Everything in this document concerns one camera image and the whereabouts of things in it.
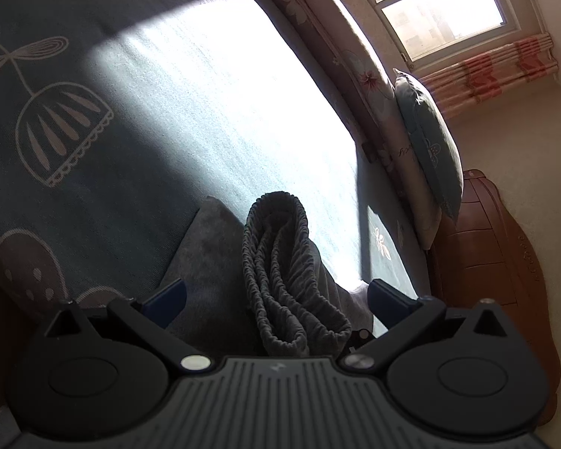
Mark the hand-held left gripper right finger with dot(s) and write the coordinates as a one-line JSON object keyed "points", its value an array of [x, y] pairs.
{"points": [[388, 301]]}

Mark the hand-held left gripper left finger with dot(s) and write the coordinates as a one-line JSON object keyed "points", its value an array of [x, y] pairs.
{"points": [[166, 297]]}

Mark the folded floral quilt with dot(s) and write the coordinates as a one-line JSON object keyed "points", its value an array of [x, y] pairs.
{"points": [[369, 84]]}

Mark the teal printed bed sheet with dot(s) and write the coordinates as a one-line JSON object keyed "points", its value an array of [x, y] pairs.
{"points": [[191, 93]]}

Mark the pink striped curtain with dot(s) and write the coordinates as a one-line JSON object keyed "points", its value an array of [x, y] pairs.
{"points": [[491, 75]]}

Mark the teal pillow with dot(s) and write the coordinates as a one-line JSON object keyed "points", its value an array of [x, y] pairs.
{"points": [[432, 145]]}

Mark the wooden headboard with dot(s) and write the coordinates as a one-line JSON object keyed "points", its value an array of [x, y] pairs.
{"points": [[491, 266]]}

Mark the window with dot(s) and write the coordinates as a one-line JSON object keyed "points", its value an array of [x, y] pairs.
{"points": [[439, 4]]}

